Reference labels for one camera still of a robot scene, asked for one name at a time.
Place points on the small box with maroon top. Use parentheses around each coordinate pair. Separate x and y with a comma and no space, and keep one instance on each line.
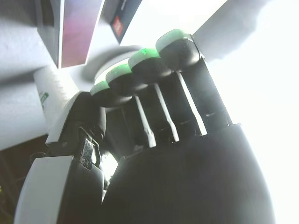
(77,35)

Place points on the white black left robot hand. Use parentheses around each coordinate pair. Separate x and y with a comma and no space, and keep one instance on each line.
(187,186)

